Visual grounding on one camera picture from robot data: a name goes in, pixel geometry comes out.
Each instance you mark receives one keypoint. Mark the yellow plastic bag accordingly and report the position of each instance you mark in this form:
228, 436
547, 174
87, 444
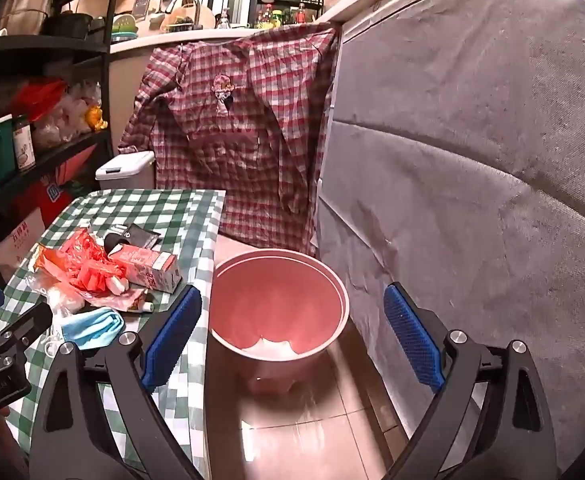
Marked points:
95, 119

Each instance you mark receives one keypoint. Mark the kitchen faucet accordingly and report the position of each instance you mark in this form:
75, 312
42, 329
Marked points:
182, 15

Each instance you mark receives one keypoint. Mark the blue face mask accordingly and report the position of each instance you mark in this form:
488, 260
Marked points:
92, 329

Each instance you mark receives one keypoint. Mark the black foil packet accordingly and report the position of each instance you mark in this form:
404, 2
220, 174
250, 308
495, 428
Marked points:
140, 237

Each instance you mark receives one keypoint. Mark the black metal shelf rack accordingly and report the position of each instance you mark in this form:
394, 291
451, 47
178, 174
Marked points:
35, 71

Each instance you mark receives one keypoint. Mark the red plaid shirt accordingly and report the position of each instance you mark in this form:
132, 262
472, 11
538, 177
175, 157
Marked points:
247, 117

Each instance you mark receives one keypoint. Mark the red white milk carton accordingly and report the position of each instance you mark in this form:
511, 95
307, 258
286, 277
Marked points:
148, 268

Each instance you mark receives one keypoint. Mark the white labelled canister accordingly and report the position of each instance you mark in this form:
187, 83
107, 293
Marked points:
23, 145

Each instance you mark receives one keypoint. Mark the pink plastic basin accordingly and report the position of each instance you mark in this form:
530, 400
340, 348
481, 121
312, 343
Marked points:
276, 312

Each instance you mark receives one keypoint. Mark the clear bags of food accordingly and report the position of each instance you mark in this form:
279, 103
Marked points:
65, 122

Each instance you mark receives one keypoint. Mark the white lidded trash bin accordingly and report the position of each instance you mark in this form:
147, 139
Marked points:
133, 170

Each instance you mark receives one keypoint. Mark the white plastic wrap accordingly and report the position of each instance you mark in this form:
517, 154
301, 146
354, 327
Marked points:
62, 299

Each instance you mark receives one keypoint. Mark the green checkered tablecloth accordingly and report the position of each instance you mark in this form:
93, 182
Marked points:
188, 223

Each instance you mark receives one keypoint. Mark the red bag on floor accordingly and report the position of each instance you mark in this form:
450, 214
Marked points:
50, 194

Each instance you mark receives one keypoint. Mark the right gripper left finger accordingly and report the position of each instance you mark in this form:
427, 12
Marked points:
71, 437

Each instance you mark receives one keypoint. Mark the grey fabric cover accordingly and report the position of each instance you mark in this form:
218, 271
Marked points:
455, 166

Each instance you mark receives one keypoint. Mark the white rice sack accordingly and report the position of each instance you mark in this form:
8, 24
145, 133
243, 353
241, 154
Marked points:
17, 244

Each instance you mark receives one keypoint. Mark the black spice rack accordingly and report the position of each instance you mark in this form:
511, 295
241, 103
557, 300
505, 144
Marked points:
276, 13

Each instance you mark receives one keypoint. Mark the red plastic bag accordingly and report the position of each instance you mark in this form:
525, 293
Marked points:
83, 264

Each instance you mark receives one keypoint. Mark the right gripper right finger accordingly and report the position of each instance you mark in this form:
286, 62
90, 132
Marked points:
488, 418

